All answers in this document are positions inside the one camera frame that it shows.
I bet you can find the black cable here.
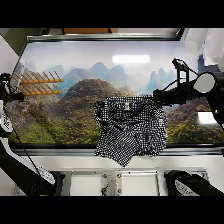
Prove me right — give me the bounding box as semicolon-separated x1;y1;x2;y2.
2;105;42;175

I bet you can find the silver frame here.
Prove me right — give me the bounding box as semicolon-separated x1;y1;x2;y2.
9;33;224;197

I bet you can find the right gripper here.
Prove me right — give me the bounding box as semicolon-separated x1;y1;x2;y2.
152;87;175;107

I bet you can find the orange wooden rack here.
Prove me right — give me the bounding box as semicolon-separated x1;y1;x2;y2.
17;70;65;98

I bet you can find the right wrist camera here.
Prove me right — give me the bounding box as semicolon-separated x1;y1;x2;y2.
171;57;190;85

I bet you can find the checked shirt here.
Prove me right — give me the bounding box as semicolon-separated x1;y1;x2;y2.
93;95;169;168

